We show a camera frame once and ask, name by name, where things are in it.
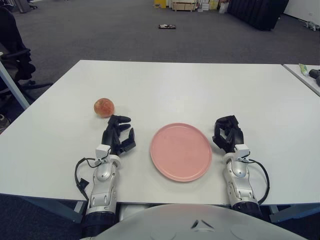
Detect black office chair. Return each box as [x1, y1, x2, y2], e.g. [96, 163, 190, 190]
[0, 6, 53, 101]

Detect grey robot torso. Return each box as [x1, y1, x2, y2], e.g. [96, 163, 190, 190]
[92, 203, 303, 240]

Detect white desk leg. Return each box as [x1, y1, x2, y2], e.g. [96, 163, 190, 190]
[0, 61, 30, 110]

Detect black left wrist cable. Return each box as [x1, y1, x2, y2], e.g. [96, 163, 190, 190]
[74, 156, 101, 201]

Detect black partition curtain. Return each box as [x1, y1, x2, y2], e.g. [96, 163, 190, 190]
[226, 0, 290, 32]

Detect grey shoe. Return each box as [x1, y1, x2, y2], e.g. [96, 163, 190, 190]
[0, 113, 11, 132]

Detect blue grey table frame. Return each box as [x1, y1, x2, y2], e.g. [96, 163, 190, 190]
[24, 194, 320, 223]

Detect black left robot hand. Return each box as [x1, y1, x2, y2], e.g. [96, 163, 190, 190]
[101, 115, 137, 157]

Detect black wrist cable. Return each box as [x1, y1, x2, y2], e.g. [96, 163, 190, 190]
[74, 156, 101, 201]
[246, 158, 271, 205]

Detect pink round plate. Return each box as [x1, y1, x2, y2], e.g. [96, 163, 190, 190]
[149, 122, 213, 183]

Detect wooden crate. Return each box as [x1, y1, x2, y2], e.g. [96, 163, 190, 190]
[171, 0, 196, 12]

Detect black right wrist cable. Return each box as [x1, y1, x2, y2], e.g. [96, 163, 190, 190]
[246, 158, 271, 205]

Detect white stacked boxes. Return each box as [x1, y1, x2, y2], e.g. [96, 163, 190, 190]
[196, 0, 210, 11]

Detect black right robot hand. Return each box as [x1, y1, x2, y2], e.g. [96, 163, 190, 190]
[211, 115, 245, 153]

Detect red yellow apple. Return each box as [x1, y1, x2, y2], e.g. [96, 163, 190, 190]
[93, 98, 116, 118]

